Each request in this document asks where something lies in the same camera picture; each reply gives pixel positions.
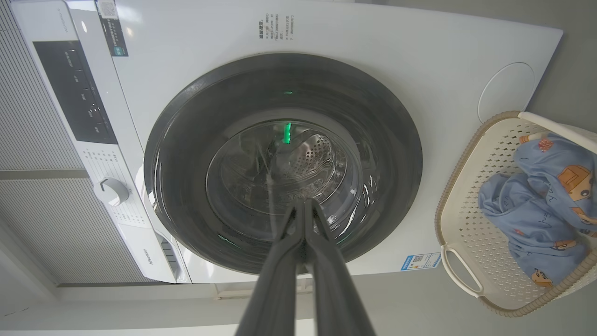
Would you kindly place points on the white round filter access cover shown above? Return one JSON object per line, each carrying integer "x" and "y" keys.
{"x": 506, "y": 91}

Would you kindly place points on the dark round washer door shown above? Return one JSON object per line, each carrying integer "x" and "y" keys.
{"x": 186, "y": 154}

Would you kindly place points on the white washing machine dial knob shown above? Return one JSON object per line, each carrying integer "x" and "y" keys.
{"x": 111, "y": 191}

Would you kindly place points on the black QR code sticker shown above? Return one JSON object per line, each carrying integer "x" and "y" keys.
{"x": 113, "y": 32}

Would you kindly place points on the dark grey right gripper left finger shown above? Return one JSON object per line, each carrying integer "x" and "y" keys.
{"x": 275, "y": 289}

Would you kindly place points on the white front-load washing machine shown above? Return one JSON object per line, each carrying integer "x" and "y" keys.
{"x": 447, "y": 56}

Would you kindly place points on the blue energy label sticker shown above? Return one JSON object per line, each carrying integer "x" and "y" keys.
{"x": 419, "y": 261}

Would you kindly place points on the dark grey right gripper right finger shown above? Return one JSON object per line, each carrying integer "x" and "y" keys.
{"x": 338, "y": 298}

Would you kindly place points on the black washing machine display panel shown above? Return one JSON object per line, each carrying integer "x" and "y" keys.
{"x": 74, "y": 88}

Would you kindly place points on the white detergent drawer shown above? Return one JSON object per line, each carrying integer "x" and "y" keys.
{"x": 154, "y": 254}

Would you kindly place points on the cream perforated laundry basket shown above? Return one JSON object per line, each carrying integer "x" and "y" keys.
{"x": 471, "y": 224}

